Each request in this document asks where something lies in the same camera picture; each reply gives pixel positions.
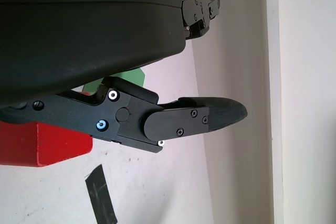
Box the black tape strip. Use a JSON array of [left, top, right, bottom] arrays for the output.
[[84, 164, 118, 224]]

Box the red cube block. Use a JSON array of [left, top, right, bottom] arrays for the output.
[[0, 91, 93, 168]]

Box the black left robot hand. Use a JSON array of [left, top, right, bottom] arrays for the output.
[[0, 0, 249, 154]]

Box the green cube block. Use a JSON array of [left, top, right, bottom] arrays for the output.
[[81, 67, 146, 96]]

